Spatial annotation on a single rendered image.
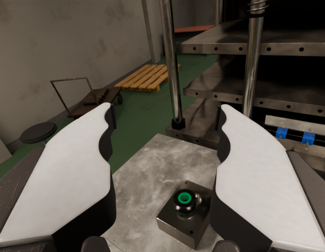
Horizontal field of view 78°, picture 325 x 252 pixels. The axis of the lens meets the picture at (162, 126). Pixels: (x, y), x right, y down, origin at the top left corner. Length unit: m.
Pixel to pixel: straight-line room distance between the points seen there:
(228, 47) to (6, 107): 2.93
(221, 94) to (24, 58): 2.88
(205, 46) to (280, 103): 0.44
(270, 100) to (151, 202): 0.71
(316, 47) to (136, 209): 0.93
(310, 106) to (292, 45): 0.27
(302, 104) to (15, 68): 3.21
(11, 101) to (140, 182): 2.68
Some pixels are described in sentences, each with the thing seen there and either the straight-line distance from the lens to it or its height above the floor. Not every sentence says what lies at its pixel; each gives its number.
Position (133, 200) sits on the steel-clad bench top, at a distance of 0.93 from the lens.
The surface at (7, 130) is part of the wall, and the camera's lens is 3.42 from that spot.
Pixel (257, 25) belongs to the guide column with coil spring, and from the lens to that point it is 0.95.
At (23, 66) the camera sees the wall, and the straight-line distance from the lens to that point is 3.46.
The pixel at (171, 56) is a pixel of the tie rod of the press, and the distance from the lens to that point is 1.12.
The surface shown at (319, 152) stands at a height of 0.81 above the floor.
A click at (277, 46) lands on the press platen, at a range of 1.00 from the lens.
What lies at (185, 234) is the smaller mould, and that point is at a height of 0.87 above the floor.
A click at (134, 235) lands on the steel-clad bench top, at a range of 0.84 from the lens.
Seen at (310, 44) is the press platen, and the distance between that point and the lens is 0.99.
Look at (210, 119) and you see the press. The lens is 1.38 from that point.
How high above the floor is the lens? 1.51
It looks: 32 degrees down
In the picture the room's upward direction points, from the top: 9 degrees counter-clockwise
